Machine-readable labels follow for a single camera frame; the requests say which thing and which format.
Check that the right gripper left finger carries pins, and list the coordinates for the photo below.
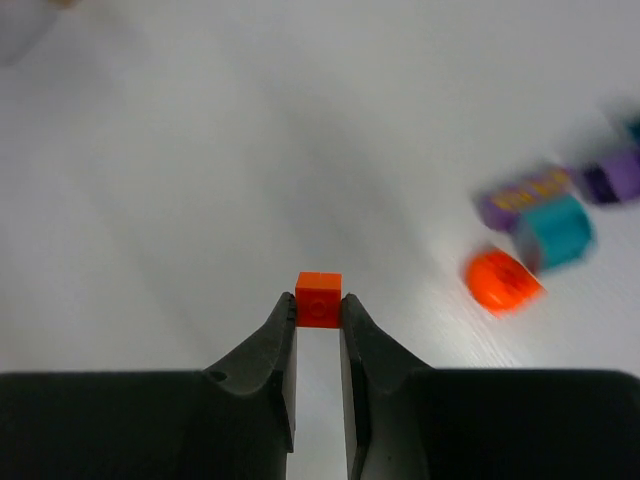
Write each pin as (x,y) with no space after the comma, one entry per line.
(232,420)

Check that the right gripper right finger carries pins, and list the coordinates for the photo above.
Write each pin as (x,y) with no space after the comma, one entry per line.
(405,419)

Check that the small orange square brick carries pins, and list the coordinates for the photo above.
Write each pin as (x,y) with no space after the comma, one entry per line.
(318,298)

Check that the orange round dome piece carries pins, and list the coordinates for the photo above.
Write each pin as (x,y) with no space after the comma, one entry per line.
(500,283)

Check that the purple printed lego brick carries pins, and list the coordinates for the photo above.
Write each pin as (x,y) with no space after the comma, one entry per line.
(500,206)

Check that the teal lego block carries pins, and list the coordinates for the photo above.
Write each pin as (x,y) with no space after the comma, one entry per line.
(553,234)

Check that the yellow teal purple lego stack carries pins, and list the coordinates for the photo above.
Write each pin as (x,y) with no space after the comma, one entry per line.
(613,177)

